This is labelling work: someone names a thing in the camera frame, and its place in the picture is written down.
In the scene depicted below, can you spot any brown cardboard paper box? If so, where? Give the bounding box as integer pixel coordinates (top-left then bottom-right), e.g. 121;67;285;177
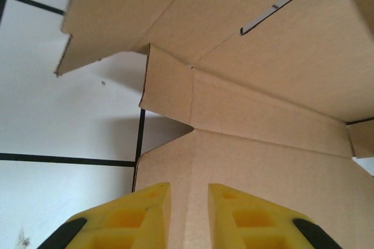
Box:
53;0;374;249

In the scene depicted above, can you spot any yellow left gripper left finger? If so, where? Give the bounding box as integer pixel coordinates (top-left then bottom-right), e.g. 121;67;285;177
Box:
37;182;172;249

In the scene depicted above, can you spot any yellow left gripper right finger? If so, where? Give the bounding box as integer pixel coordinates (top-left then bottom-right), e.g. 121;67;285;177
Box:
207;184;341;249

